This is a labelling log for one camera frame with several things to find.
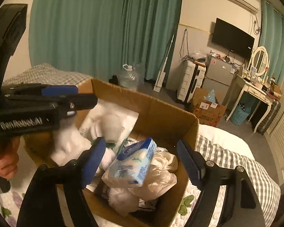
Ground blue pocket tissue pack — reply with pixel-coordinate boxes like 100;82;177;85
105;138;157;187

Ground white plastic bag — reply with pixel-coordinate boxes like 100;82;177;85
101;165;177;201

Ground cleansing towel pack white teal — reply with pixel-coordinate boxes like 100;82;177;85
79;99;139;154

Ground white socks with green band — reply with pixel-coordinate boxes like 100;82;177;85
92;140;117;171

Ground cream lace cloth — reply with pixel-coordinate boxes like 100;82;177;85
151;152;178;172

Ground person left hand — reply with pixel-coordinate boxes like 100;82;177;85
0;137;20;180

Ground grey checkered bedsheet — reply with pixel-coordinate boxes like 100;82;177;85
3;64;281;226

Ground floral white quilt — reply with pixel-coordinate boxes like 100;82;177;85
0;132;228;227

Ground clear water jug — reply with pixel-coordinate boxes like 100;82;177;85
118;64;140;91

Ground large teal curtain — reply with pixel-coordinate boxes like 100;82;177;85
29;0;182;81

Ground dark checkered suitcase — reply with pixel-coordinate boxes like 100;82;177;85
257;100;281;135

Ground blue laundry basket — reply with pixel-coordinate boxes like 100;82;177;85
230;103;251;126

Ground white mop stick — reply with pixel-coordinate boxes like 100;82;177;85
153;33;175;93

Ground cardboard box on floor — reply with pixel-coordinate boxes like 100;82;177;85
188;88;226;127

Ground open cardboard box on bed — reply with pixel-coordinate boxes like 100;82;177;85
17;79;199;226

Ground white dressing table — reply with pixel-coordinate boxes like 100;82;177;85
223;75;274;133

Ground white suitcase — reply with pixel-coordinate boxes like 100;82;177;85
177;60;206;103

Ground grey mini fridge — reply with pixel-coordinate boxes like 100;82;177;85
202;56;236;104

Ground oval vanity mirror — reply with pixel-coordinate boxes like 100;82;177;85
250;46;270;76

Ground right teal curtain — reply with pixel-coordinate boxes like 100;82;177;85
259;0;284;85

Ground black wall television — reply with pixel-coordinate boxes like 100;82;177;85
212;18;254;60

